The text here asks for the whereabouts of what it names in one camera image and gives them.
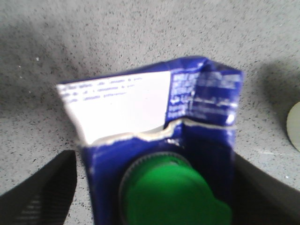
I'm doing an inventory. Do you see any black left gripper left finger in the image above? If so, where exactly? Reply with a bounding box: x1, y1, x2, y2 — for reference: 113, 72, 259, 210
0, 150, 77, 225

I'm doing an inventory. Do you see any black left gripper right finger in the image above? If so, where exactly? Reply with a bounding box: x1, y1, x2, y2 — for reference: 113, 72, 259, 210
232, 154, 300, 225

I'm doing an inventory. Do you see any white HOME mug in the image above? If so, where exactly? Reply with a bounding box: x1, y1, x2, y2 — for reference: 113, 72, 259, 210
286, 102, 300, 151

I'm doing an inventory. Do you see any blue white milk carton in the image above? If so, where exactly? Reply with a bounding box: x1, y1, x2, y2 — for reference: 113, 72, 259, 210
56, 56, 244, 225

